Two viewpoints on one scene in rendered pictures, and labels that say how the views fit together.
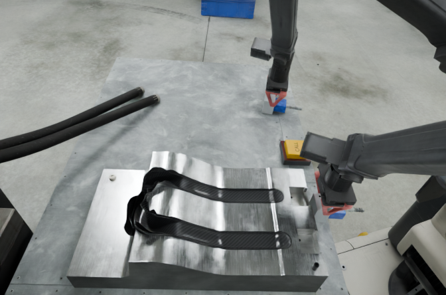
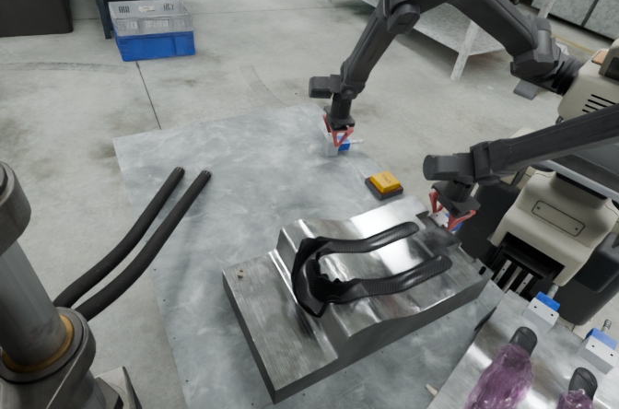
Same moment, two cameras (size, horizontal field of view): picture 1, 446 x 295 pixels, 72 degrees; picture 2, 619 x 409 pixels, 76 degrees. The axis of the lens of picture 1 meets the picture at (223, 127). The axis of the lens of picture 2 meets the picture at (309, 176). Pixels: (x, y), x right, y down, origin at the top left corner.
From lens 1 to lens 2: 40 cm
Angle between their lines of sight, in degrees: 22
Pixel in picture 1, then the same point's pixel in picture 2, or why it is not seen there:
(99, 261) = (297, 359)
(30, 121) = not seen: outside the picture
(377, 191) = not seen: hidden behind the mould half
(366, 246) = not seen: hidden behind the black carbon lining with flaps
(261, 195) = (397, 231)
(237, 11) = (172, 48)
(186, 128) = (262, 197)
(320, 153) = (453, 169)
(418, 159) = (595, 138)
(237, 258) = (420, 293)
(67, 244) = (229, 368)
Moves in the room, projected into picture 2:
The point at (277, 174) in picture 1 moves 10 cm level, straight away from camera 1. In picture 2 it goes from (398, 207) to (386, 181)
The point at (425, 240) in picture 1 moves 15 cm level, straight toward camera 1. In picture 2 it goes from (519, 222) to (512, 258)
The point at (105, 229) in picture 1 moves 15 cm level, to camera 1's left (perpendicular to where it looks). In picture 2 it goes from (277, 327) to (193, 357)
